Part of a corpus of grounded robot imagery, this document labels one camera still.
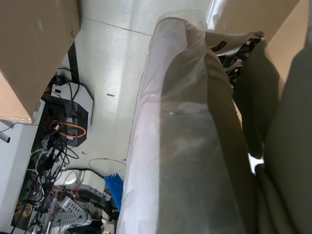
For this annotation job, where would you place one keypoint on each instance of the dark olive cloth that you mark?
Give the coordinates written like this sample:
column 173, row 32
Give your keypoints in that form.
column 287, row 158

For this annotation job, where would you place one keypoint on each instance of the black chair base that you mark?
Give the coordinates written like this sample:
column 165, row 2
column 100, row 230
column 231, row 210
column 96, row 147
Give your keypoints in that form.
column 229, row 62

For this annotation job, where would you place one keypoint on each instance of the black and white machine base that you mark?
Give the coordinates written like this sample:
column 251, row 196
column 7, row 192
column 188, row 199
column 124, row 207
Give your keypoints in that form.
column 79, row 109

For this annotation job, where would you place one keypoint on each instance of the brown cardboard box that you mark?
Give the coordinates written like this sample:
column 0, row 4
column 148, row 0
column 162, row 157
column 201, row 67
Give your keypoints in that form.
column 29, row 48

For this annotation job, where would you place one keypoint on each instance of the large tan cardboard panel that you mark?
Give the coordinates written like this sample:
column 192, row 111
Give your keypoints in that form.
column 280, row 34

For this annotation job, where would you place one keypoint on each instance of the grey perforated metal bracket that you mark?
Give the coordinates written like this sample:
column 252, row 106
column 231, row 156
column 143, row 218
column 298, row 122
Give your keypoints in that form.
column 73, row 210

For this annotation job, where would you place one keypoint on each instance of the white rounded device housing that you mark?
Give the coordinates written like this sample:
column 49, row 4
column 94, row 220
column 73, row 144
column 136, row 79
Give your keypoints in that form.
column 92, row 180

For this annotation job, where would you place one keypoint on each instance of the white cabinet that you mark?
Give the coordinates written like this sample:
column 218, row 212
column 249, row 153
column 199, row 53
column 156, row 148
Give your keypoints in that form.
column 17, row 170

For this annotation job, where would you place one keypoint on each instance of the small dark floor strip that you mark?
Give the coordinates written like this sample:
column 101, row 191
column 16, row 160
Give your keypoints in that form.
column 111, row 94

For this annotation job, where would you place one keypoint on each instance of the blue plastic comb piece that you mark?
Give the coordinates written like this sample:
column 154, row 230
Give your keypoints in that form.
column 114, row 187

